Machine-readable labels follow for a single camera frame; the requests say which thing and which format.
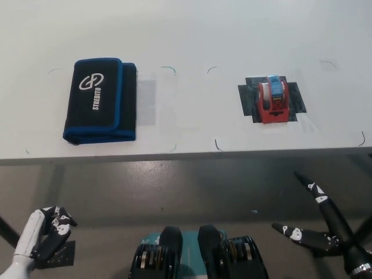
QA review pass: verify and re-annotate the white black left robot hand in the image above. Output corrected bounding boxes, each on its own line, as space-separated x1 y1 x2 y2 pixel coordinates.
13 206 78 266

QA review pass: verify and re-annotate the red tape dispenser blue label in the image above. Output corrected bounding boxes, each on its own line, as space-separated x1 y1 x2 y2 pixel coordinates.
256 74 291 125

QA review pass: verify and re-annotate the black perforated floor plate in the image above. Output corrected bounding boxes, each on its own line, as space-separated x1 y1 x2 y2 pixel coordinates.
34 240 76 267

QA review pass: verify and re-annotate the black pouch blue trim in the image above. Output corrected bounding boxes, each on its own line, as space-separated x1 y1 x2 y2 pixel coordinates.
62 58 138 146

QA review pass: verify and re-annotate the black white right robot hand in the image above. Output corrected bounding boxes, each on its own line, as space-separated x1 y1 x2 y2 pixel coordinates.
271 170 370 274

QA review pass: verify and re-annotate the black tape patch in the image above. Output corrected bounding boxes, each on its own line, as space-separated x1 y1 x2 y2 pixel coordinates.
237 76 308 124

